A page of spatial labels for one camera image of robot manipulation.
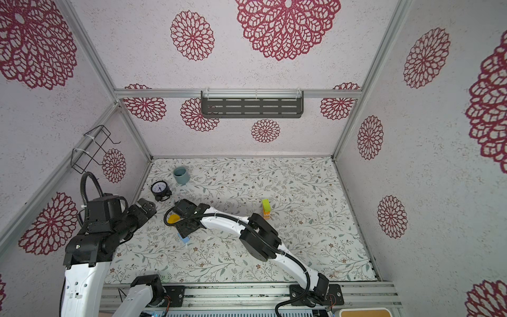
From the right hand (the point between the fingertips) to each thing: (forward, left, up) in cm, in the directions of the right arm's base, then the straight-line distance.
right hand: (183, 225), depth 89 cm
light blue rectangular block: (-6, -2, -3) cm, 7 cm away
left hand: (-6, +5, +21) cm, 22 cm away
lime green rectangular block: (+10, -37, +2) cm, 39 cm away
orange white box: (-30, -71, -1) cm, 77 cm away
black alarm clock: (+19, +18, 0) cm, 26 cm away
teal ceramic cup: (+27, +8, +3) cm, 28 cm away
